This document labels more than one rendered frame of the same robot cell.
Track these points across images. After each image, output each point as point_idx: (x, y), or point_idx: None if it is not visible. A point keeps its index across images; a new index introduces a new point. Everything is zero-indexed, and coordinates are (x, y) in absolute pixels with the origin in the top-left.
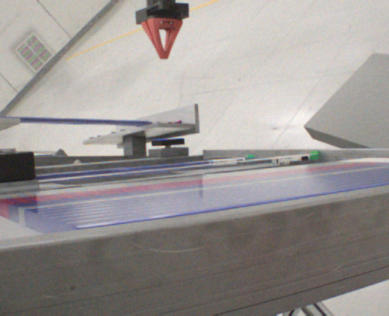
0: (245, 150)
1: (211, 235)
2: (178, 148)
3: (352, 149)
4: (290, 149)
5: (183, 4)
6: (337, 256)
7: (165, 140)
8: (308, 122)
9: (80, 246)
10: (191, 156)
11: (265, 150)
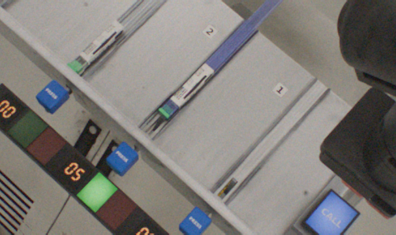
0: (181, 165)
1: None
2: (305, 210)
3: (23, 27)
4: (106, 100)
5: (331, 132)
6: None
7: (325, 194)
8: None
9: None
10: (287, 232)
11: (146, 134)
